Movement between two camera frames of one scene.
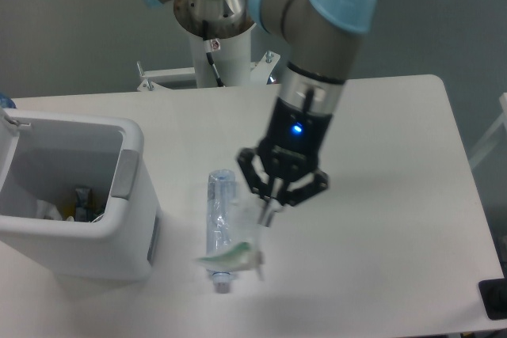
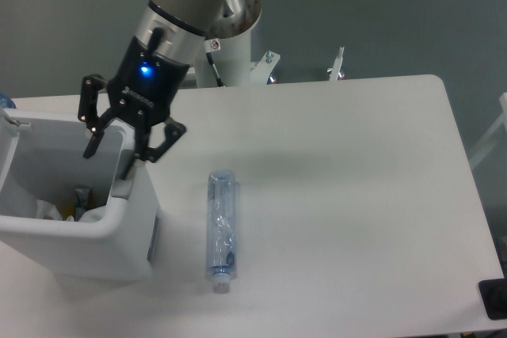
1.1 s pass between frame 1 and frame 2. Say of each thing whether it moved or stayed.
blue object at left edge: stayed
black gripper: moved
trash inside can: stayed
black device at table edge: stayed
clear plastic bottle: stayed
